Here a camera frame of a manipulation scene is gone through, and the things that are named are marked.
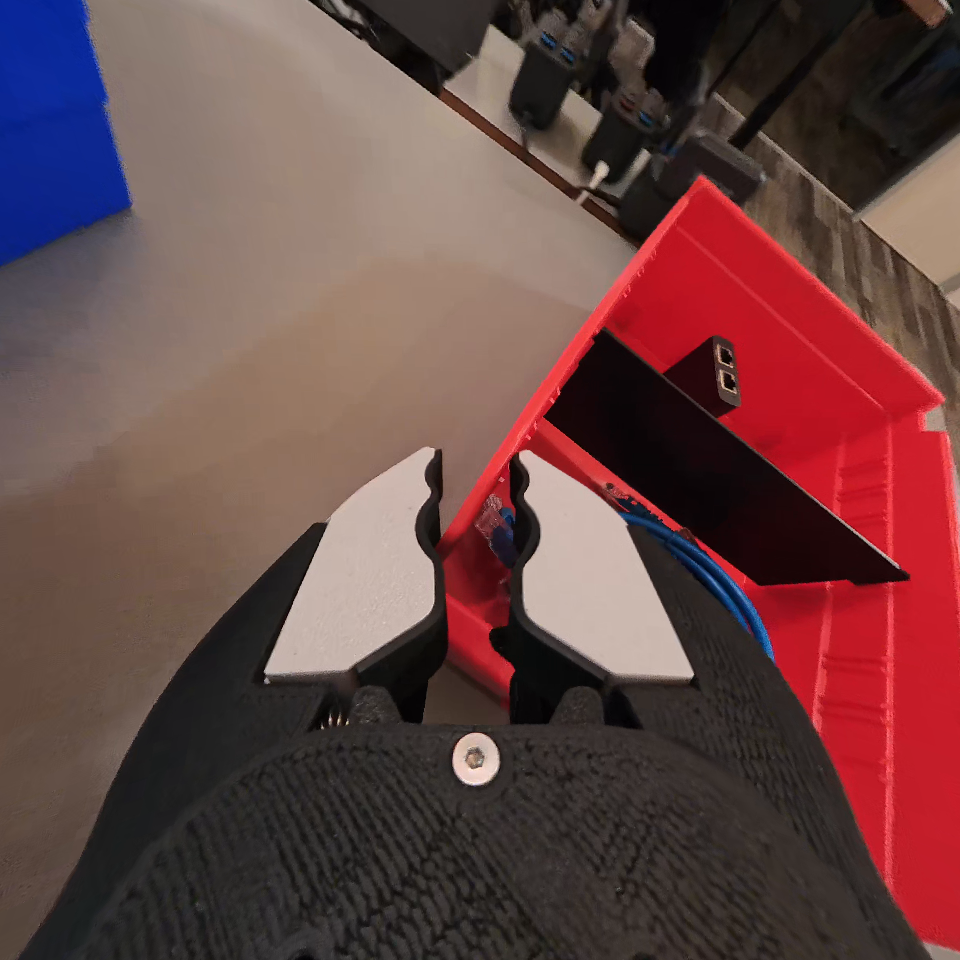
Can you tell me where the black ethernet adapter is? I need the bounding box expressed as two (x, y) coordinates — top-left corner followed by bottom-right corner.
(662, 335), (744, 420)

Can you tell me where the white side table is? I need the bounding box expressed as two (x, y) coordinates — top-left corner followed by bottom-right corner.
(441, 22), (751, 245)

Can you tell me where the blue storage bin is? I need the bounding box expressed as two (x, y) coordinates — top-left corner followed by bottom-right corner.
(0, 0), (135, 269)

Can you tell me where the blue ethernet cable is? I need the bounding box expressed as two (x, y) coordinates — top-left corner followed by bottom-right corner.
(474, 491), (779, 663)

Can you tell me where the black usb charger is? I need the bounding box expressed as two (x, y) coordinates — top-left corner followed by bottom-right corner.
(618, 129), (768, 243)
(508, 37), (585, 130)
(581, 90), (670, 186)

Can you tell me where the red storage bin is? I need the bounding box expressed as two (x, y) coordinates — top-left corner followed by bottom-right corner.
(437, 176), (960, 952)

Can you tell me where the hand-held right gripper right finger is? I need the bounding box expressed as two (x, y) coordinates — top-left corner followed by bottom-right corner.
(489, 448), (696, 726)

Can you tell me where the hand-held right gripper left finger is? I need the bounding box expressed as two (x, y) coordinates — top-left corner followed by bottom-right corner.
(262, 446), (451, 726)

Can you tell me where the black plastic bin divider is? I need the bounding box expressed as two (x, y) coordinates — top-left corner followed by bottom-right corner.
(545, 328), (912, 588)

